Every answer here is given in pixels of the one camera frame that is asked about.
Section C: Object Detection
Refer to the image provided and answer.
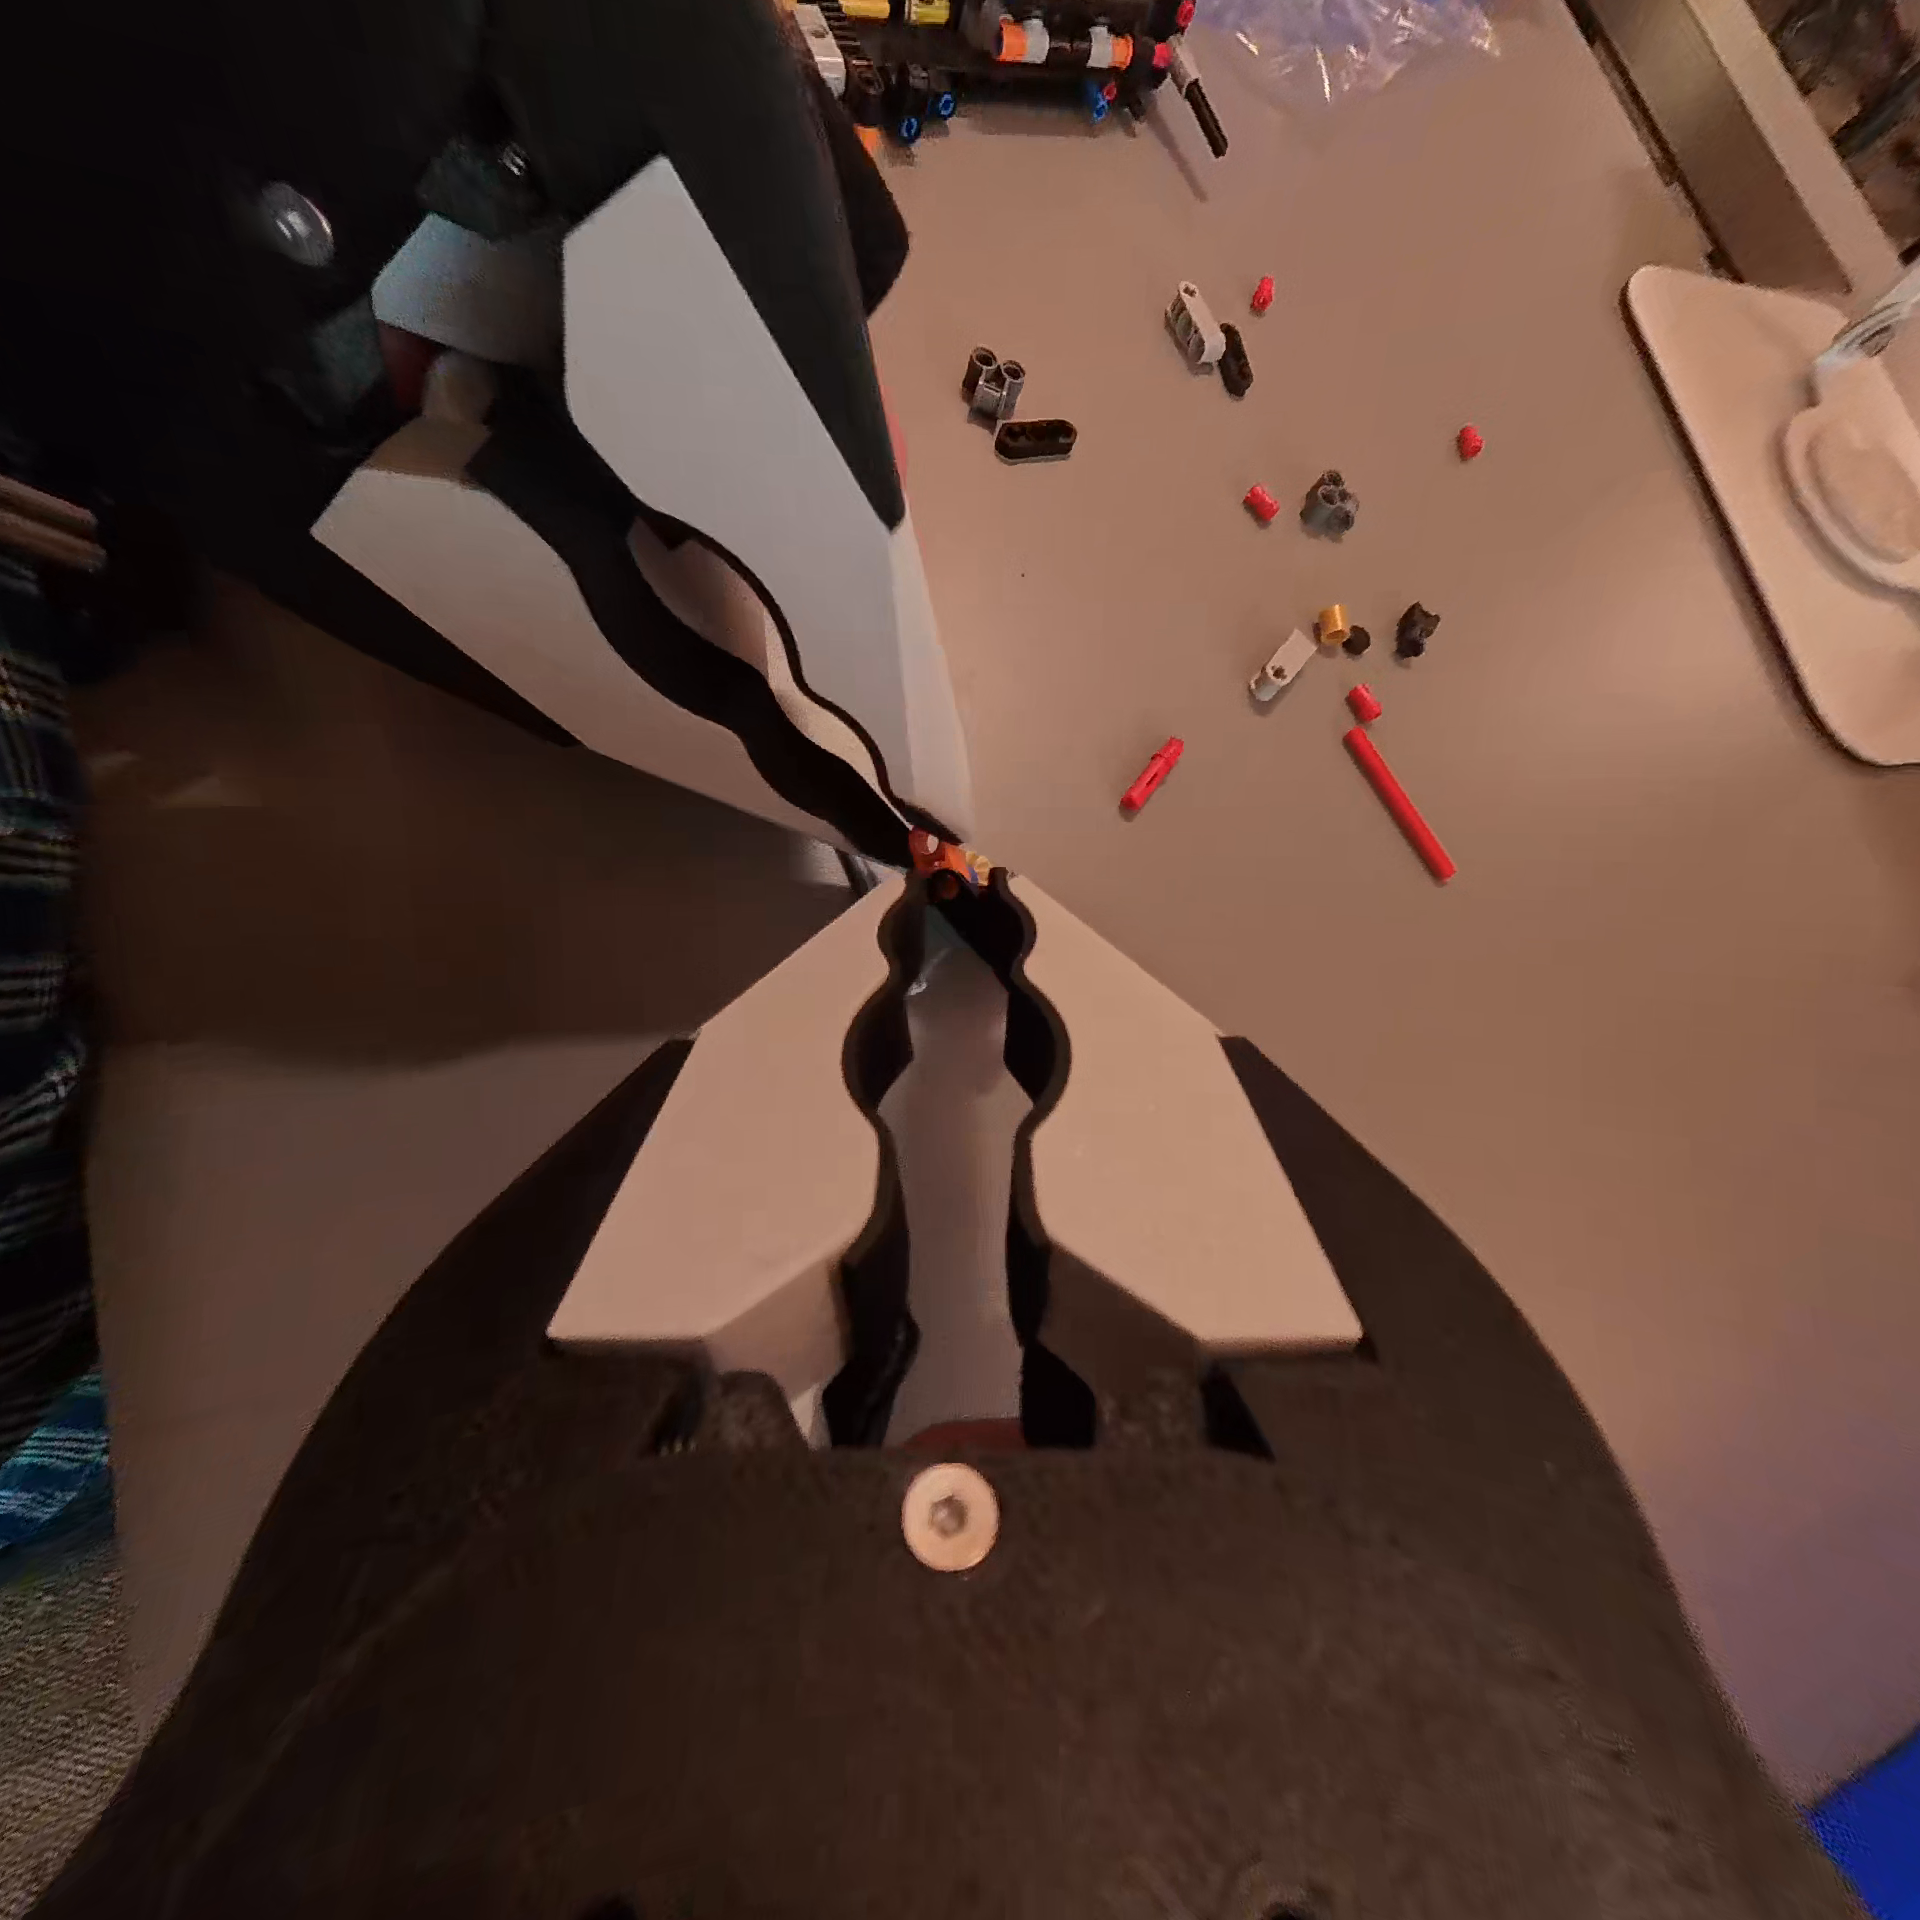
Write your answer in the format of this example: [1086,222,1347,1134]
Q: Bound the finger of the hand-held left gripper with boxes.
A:
[560,152,981,851]
[307,457,921,863]

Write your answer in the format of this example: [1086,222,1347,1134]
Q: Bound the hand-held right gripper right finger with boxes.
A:
[970,865,1366,1449]

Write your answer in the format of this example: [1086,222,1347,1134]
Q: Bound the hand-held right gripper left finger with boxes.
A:
[544,870,927,1449]

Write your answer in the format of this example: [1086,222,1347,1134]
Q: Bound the blue plastic bin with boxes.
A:
[1806,1726,1920,1920]

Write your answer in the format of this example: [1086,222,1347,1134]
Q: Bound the dark flat box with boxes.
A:
[1568,0,1905,295]

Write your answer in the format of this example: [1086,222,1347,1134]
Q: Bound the clear plastic bag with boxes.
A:
[1200,0,1501,100]

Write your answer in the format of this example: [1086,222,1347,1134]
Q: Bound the long red lego axle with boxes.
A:
[1341,727,1458,885]

